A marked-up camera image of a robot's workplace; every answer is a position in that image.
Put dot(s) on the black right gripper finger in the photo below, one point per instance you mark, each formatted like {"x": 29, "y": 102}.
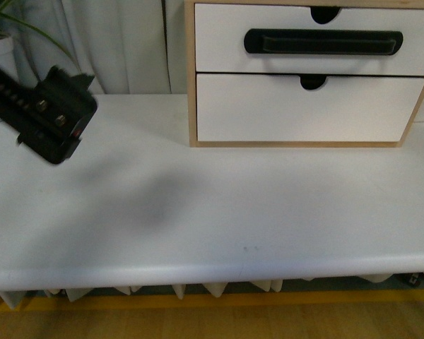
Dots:
{"x": 54, "y": 114}

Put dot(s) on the white drawer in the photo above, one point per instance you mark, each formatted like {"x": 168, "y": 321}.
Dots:
{"x": 220, "y": 30}
{"x": 244, "y": 107}

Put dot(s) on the green spider plant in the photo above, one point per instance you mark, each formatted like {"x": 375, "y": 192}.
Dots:
{"x": 7, "y": 17}

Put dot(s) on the black object under table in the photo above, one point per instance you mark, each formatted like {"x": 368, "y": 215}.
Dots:
{"x": 412, "y": 279}

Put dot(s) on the wooden drawer cabinet frame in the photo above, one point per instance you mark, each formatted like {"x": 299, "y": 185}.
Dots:
{"x": 322, "y": 12}

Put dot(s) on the black drawer handle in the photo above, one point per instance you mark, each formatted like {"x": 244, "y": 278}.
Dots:
{"x": 323, "y": 42}

